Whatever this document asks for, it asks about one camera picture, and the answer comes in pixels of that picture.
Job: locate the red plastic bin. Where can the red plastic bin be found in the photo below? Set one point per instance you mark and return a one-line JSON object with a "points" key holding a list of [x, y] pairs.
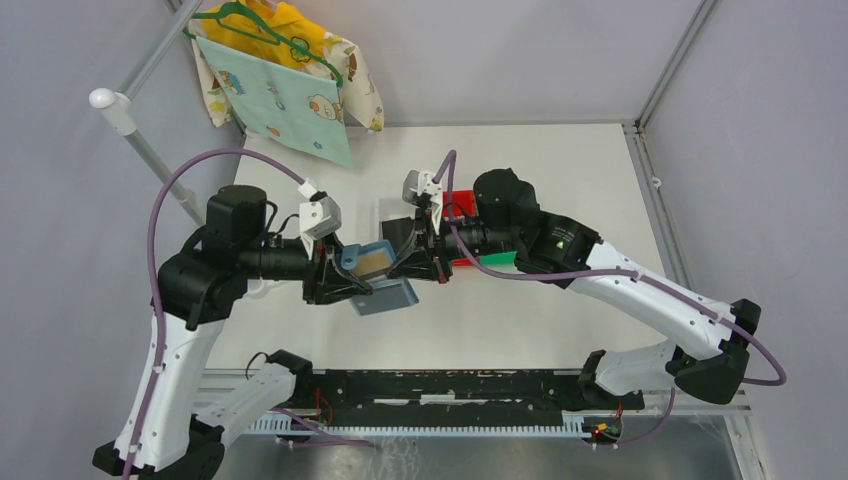
{"points": [[462, 205]]}

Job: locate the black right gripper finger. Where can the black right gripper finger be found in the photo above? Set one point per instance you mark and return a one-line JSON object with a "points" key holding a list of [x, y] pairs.
{"points": [[415, 246], [416, 268]]}

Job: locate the white plastic bin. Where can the white plastic bin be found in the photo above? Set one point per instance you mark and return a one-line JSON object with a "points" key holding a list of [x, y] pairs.
{"points": [[388, 208]]}

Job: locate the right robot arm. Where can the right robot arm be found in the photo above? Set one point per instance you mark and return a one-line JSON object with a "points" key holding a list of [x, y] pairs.
{"points": [[705, 347]]}

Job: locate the white toothed cable duct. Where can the white toothed cable duct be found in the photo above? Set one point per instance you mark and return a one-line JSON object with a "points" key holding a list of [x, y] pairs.
{"points": [[280, 424]]}

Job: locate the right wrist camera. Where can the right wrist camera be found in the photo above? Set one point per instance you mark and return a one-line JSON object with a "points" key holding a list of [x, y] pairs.
{"points": [[421, 190]]}

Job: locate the mint cartoon cloth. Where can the mint cartoon cloth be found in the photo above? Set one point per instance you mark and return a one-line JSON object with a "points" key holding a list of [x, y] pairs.
{"points": [[298, 110]]}

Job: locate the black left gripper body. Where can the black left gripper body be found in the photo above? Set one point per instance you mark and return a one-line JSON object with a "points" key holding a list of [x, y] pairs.
{"points": [[317, 272]]}

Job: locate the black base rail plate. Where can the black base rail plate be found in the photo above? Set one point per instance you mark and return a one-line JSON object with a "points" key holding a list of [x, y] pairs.
{"points": [[452, 398]]}

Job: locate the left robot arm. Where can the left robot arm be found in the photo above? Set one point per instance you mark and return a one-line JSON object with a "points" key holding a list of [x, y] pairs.
{"points": [[165, 436]]}

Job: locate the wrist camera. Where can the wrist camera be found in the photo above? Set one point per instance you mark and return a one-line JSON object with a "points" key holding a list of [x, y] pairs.
{"points": [[421, 190], [319, 217]]}

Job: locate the green plastic bin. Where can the green plastic bin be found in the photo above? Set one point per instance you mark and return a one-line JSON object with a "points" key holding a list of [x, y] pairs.
{"points": [[497, 259]]}

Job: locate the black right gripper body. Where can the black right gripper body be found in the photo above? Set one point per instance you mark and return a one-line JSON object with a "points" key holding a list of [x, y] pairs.
{"points": [[447, 242]]}

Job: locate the gold card in holder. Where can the gold card in holder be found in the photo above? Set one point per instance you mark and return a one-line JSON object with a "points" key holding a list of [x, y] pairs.
{"points": [[373, 263]]}

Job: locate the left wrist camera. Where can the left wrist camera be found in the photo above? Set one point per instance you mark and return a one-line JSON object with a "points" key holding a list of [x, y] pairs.
{"points": [[319, 217]]}

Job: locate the green clothes hanger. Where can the green clothes hanger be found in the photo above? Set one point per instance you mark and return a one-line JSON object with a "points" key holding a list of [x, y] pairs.
{"points": [[271, 36]]}

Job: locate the yellow patterned child shirt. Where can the yellow patterned child shirt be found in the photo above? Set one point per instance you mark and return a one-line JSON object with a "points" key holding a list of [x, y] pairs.
{"points": [[284, 36]]}

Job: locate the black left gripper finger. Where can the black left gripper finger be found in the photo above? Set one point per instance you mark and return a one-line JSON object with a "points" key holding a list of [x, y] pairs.
{"points": [[344, 260], [341, 289]]}

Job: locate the blue leather card holder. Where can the blue leather card holder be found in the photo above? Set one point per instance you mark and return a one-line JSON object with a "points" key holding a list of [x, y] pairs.
{"points": [[388, 294]]}

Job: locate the black VIP cards stack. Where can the black VIP cards stack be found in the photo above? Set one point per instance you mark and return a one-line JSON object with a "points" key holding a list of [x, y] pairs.
{"points": [[397, 231]]}

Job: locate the white clothes rack stand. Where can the white clothes rack stand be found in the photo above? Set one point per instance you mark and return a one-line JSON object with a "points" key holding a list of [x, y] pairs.
{"points": [[115, 109]]}

